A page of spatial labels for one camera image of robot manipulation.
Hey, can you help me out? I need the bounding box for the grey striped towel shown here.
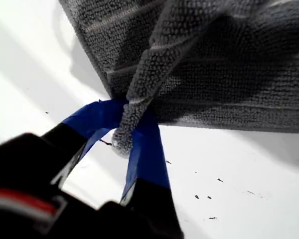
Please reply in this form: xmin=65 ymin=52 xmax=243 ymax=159
xmin=58 ymin=0 xmax=299 ymax=160

